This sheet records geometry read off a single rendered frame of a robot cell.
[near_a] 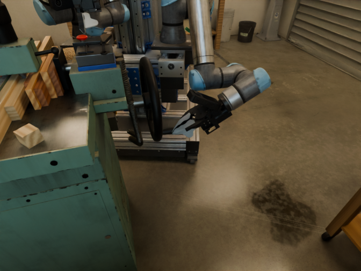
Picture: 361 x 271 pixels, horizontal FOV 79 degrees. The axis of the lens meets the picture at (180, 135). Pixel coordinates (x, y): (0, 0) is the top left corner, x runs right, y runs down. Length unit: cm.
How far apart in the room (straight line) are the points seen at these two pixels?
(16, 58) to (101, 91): 21
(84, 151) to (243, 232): 108
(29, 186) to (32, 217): 13
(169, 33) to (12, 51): 80
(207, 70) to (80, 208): 60
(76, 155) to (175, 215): 97
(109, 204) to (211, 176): 95
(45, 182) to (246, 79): 65
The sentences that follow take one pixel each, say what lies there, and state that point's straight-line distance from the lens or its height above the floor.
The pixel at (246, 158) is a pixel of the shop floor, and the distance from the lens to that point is 176.
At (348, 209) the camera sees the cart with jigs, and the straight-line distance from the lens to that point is 132.
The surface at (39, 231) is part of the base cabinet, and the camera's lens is 87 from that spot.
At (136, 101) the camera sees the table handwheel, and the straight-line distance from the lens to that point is 76.
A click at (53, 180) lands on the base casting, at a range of 68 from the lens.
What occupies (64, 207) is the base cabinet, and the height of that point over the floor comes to 63.
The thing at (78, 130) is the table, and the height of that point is 90.
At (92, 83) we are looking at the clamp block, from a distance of 68.
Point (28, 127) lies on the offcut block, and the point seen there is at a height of 93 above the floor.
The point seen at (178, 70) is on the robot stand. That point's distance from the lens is 121.
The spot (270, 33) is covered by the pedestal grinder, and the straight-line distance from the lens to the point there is 448.
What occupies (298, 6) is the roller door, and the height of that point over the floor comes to 53.
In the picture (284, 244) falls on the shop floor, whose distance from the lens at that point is 144.
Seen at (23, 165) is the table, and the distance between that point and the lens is 55.
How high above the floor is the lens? 121
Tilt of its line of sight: 40 degrees down
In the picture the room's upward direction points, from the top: straight up
